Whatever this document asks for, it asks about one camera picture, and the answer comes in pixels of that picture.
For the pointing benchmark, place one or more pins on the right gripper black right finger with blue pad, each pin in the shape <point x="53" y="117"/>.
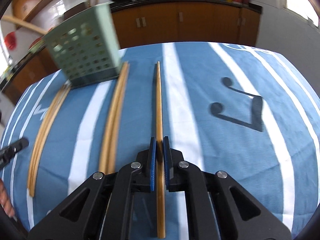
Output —
<point x="183" y="176"/>

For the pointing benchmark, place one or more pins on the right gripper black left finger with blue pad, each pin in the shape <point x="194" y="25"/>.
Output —
<point x="137" y="176"/>

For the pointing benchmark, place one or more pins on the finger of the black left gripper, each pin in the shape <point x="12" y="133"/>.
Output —
<point x="7" y="153"/>

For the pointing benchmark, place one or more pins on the brown lower kitchen cabinets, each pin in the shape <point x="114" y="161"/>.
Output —
<point x="145" y="23"/>

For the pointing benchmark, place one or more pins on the person's hand lower left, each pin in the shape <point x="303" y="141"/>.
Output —
<point x="5" y="201"/>

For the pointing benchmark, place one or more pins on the blue white striped tablecloth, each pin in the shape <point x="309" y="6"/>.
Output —
<point x="240" y="109"/>

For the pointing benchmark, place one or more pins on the red plastic bag hanging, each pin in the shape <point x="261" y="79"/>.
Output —
<point x="10" y="41"/>

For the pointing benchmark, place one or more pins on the green perforated utensil holder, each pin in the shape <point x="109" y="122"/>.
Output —
<point x="85" y="47"/>

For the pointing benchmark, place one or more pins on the dark cutting board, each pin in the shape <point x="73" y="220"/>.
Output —
<point x="75" y="10"/>

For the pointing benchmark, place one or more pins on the window with white frame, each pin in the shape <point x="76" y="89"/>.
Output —
<point x="304" y="9"/>

